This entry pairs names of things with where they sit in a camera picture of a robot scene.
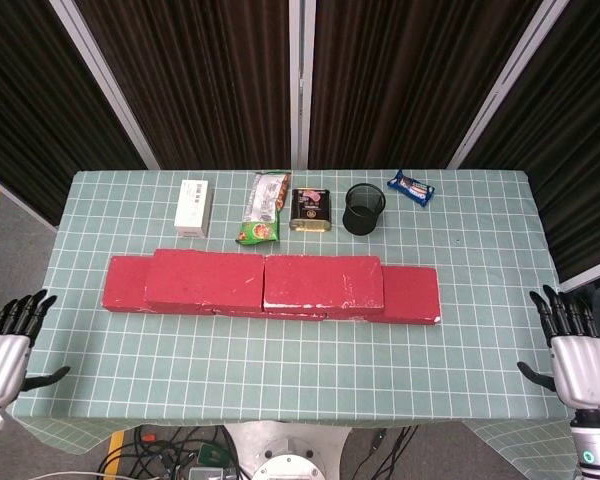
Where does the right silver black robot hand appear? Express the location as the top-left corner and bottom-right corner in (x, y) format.
(517, 284), (600, 412)

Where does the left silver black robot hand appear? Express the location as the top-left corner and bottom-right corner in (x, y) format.
(0, 288), (71, 409)

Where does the red rectangular brick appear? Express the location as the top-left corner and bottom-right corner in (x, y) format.
(327, 265), (442, 328)
(212, 307), (330, 321)
(143, 248), (266, 314)
(103, 256), (214, 316)
(262, 254), (385, 312)

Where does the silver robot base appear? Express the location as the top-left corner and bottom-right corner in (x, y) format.
(224, 422), (354, 480)

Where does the yellow floor tape strip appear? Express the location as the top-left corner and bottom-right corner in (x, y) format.
(102, 432), (126, 476)

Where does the green circuit board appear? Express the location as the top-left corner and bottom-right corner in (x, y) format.
(198, 443), (227, 465)

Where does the grey electronics box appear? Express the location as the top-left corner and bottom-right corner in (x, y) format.
(185, 465), (229, 480)

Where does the dark ribbed partition panel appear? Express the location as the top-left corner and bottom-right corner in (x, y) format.
(462, 0), (600, 284)
(309, 0), (544, 171)
(74, 0), (294, 171)
(0, 0), (149, 226)

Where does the white cardboard box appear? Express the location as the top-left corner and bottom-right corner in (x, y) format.
(173, 179), (215, 239)

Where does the blue cookie packet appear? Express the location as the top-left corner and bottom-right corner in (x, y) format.
(386, 169), (436, 209)

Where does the black mesh pen holder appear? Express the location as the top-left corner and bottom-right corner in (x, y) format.
(342, 182), (387, 236)

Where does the green checked tablecloth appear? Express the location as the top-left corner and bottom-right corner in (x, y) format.
(12, 169), (599, 469)

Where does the green white snack packet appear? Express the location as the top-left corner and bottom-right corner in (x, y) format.
(235, 172), (291, 246)

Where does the black gold luncheon meat can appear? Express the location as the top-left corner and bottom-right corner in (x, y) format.
(288, 187), (334, 234)

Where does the black cable tangle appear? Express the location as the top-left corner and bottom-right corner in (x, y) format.
(97, 424), (241, 480)
(367, 424), (421, 480)

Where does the silver partition post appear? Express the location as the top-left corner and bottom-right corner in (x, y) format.
(447, 0), (564, 171)
(48, 0), (161, 171)
(288, 0), (315, 171)

